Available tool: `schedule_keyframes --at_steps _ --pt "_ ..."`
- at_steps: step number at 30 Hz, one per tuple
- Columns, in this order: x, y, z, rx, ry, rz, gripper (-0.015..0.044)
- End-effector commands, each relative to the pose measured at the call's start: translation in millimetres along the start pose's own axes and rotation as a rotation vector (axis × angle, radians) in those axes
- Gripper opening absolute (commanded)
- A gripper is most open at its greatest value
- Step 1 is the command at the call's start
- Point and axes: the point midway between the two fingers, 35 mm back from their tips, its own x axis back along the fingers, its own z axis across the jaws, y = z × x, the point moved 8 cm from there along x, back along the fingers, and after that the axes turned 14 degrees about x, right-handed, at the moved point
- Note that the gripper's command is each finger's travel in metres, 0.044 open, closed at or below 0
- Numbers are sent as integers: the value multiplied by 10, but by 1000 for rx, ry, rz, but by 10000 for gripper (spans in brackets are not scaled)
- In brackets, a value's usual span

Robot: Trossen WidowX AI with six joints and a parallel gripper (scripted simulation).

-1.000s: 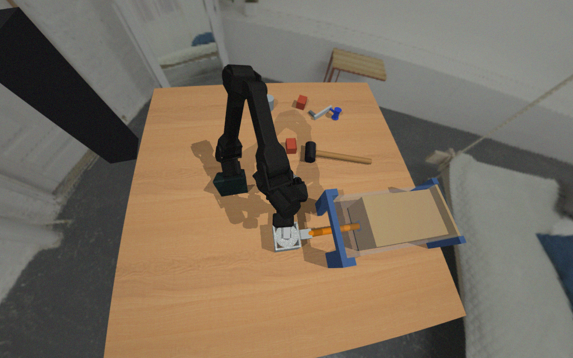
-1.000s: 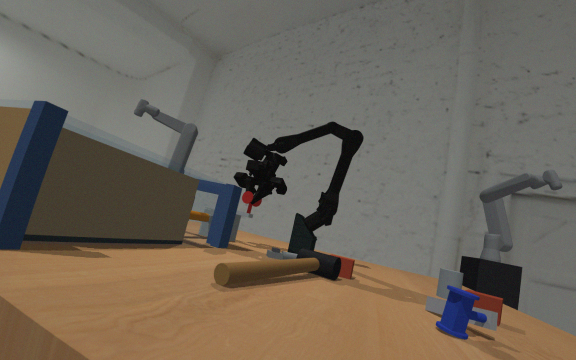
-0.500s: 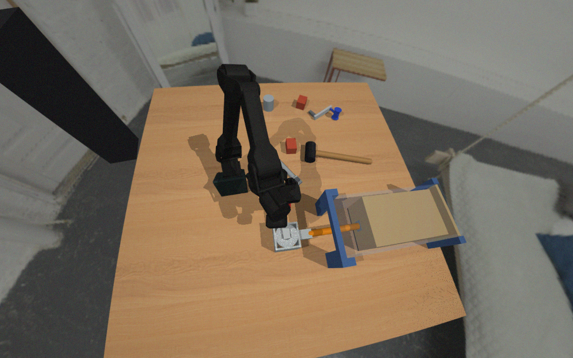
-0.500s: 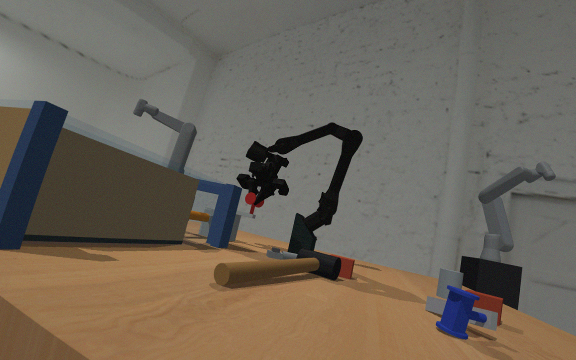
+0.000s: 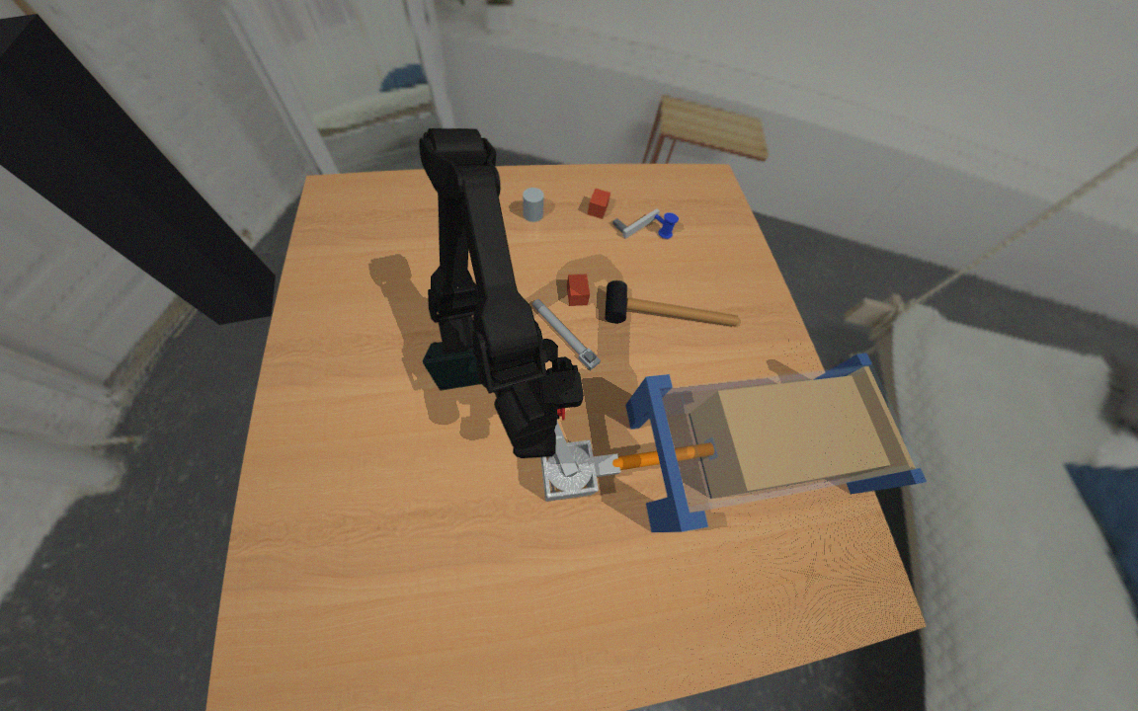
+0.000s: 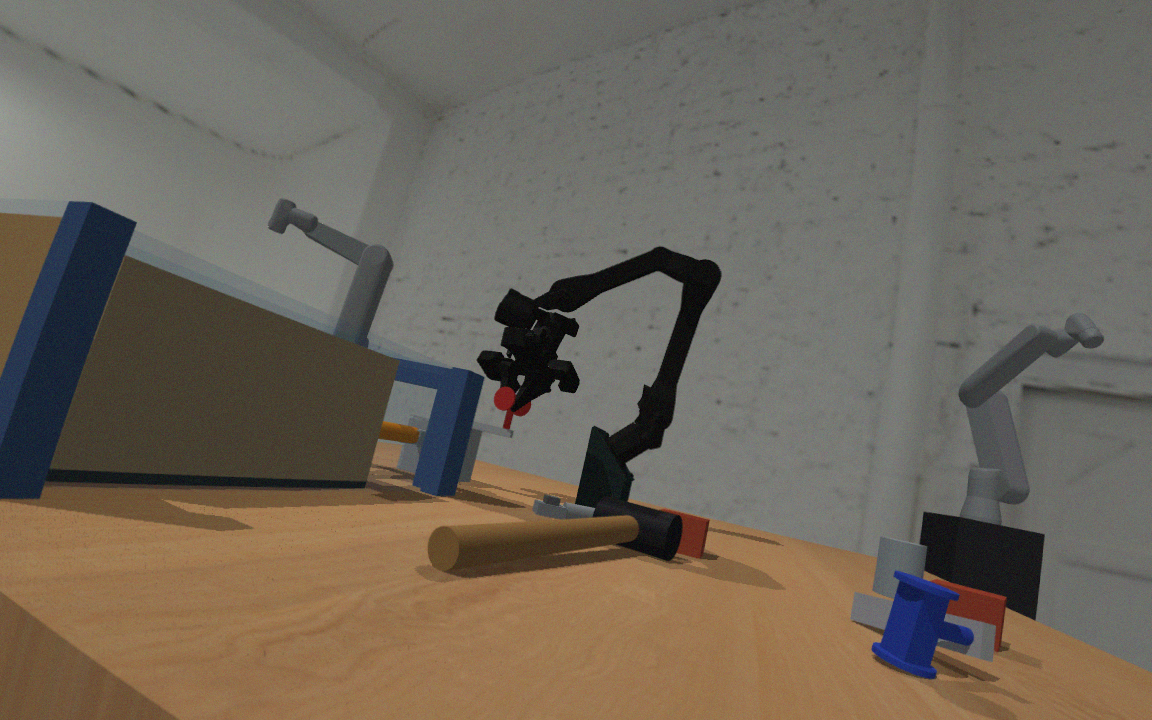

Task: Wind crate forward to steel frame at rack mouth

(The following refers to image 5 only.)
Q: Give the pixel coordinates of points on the orange-red cube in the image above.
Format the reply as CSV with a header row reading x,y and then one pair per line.
x,y
598,204
578,290

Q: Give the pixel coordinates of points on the wooden-handled mallet with black head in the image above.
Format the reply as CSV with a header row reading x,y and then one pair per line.
x,y
617,302

